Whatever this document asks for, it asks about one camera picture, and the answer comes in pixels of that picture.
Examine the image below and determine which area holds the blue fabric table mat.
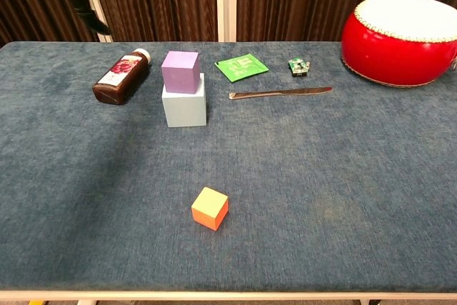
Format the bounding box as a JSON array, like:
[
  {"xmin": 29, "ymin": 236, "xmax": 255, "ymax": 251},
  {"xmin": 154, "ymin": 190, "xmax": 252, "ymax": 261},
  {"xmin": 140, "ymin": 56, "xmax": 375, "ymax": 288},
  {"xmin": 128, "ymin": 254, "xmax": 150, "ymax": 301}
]
[{"xmin": 0, "ymin": 41, "xmax": 457, "ymax": 294}]

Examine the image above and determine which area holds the large light blue cube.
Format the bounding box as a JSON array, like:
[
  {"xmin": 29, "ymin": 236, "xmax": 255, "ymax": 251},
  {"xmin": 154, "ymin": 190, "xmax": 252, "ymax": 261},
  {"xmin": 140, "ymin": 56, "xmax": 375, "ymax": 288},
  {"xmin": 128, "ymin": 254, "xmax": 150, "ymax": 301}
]
[{"xmin": 161, "ymin": 72, "xmax": 208, "ymax": 129}]

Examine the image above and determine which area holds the red drum white skin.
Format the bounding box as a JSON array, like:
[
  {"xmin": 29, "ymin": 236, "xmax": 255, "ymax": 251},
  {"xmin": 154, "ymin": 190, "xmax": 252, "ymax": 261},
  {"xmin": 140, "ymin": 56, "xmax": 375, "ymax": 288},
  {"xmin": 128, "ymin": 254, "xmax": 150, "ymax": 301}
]
[{"xmin": 340, "ymin": 0, "xmax": 457, "ymax": 89}]

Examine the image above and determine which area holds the small green circuit board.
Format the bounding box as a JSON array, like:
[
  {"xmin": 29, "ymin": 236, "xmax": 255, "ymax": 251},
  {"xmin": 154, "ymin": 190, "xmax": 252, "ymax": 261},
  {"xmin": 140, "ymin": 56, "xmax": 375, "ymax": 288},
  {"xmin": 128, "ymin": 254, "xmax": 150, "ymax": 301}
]
[{"xmin": 287, "ymin": 56, "xmax": 311, "ymax": 79}]

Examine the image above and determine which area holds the small orange cube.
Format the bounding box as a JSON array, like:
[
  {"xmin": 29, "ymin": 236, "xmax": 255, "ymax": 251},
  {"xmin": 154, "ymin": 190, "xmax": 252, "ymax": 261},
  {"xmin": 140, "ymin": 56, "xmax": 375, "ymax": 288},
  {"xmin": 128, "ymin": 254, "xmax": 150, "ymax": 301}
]
[{"xmin": 191, "ymin": 186, "xmax": 229, "ymax": 232}]

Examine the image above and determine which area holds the metal table knife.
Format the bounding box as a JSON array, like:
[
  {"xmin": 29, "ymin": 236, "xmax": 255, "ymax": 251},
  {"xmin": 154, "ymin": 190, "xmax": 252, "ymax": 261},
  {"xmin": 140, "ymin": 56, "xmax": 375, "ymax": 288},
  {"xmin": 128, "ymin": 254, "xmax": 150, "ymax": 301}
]
[{"xmin": 228, "ymin": 86, "xmax": 333, "ymax": 101}]

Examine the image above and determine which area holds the dark juice bottle white cap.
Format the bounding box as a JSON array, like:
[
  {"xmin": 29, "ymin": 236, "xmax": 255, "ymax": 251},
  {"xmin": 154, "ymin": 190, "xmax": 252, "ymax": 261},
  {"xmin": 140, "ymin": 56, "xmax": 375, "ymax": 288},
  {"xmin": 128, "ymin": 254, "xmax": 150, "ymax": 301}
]
[{"xmin": 91, "ymin": 48, "xmax": 152, "ymax": 106}]

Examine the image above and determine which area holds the purple wooden cube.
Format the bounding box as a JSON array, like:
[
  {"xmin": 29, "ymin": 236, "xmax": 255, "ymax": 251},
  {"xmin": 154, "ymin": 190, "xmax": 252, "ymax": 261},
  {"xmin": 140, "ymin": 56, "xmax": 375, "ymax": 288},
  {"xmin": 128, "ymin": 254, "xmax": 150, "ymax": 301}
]
[{"xmin": 161, "ymin": 50, "xmax": 201, "ymax": 95}]

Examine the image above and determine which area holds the green foil sachet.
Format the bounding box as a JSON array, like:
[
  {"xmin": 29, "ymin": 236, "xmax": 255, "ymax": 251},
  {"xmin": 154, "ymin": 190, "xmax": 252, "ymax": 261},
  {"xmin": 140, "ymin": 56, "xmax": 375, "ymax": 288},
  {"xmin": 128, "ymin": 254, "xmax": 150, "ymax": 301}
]
[{"xmin": 214, "ymin": 53, "xmax": 270, "ymax": 84}]

